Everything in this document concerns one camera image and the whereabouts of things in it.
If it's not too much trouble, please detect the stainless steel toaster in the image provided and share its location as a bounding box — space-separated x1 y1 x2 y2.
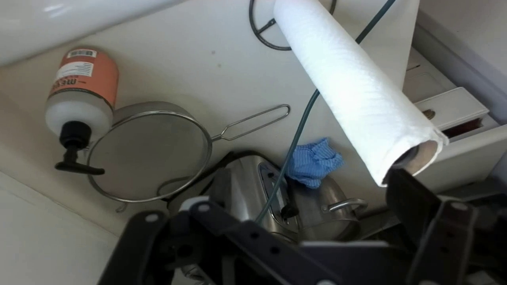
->
206 153 302 243

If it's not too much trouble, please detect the black cable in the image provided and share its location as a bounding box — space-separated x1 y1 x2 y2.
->
158 150 254 198

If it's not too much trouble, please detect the orange label pump soap bottle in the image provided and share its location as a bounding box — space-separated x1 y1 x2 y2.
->
44 47 120 176

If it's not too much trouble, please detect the green cable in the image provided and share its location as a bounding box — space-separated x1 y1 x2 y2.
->
255 0 397 223

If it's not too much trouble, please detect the blue cloth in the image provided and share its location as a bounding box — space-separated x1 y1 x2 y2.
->
286 137 345 189

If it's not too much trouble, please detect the white paper towel roll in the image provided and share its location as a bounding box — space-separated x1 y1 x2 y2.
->
273 0 450 187

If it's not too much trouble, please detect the stainless steel pot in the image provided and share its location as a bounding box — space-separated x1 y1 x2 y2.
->
292 177 369 242

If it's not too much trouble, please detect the metal mesh strainer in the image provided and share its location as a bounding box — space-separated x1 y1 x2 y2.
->
86 101 291 213

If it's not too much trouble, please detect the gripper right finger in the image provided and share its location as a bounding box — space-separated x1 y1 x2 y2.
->
386 168 507 285

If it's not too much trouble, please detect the black wire paper towel holder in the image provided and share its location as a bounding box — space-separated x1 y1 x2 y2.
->
249 0 337 51

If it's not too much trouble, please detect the white drawer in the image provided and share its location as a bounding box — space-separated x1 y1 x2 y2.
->
414 87 500 142

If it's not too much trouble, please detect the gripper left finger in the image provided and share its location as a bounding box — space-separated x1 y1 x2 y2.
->
97 197 342 285

